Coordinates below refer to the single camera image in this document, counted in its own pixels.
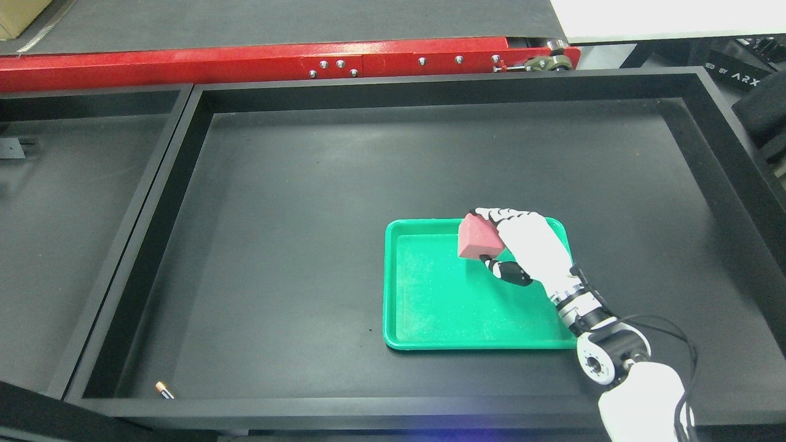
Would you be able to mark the black metal shelf rack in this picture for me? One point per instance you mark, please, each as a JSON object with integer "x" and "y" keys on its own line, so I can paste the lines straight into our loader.
{"x": 295, "y": 262}

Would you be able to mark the red conveyor frame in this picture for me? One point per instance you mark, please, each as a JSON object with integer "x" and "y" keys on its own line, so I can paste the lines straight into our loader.
{"x": 259, "y": 63}

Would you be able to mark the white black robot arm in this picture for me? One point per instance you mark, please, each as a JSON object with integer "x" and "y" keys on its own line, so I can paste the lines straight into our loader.
{"x": 643, "y": 400}

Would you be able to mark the pink foam block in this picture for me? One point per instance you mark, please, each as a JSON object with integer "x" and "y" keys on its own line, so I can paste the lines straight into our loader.
{"x": 478, "y": 236}

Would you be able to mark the green plastic tray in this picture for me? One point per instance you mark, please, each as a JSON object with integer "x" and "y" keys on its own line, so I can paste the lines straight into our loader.
{"x": 435, "y": 301}

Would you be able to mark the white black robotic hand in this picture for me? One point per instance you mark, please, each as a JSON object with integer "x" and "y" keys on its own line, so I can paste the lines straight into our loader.
{"x": 536, "y": 248}

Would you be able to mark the cardboard box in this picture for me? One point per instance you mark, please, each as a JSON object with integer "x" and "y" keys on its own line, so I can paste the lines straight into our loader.
{"x": 16, "y": 16}

